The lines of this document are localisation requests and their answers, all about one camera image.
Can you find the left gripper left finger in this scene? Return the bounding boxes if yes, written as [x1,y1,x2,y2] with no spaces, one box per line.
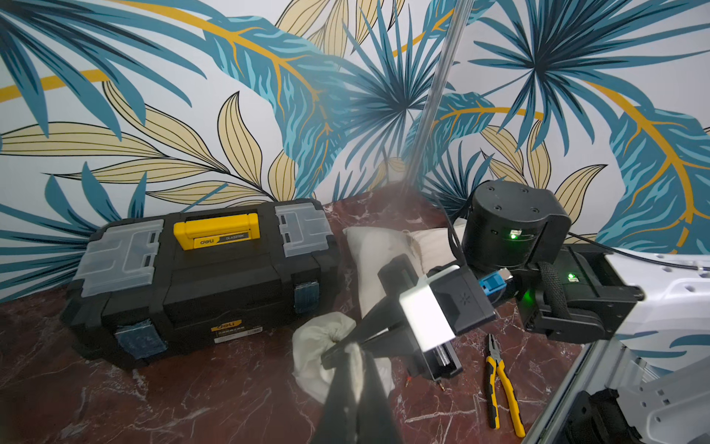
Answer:
[312,344,355,443]

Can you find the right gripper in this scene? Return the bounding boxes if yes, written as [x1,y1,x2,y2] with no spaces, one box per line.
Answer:
[321,255,496,380]

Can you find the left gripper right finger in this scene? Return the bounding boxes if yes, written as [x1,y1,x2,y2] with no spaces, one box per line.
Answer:
[357,351,402,444]

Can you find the yellow black pliers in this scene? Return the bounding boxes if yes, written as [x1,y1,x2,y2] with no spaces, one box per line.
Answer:
[484,334,526,438]

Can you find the cream cloth bag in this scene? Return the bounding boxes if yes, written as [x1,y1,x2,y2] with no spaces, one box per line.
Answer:
[344,227,423,317]
[408,228,456,274]
[291,312,396,405]

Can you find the black plastic toolbox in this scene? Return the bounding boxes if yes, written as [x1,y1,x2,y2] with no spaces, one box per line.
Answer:
[60,199,340,370]

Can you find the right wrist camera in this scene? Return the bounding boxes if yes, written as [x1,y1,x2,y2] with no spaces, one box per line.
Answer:
[398,265,512,353]

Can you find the right aluminium frame post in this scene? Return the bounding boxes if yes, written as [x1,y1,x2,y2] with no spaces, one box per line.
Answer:
[400,0,474,197]

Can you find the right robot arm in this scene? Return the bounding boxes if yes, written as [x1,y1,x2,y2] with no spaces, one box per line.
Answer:
[314,181,709,443]

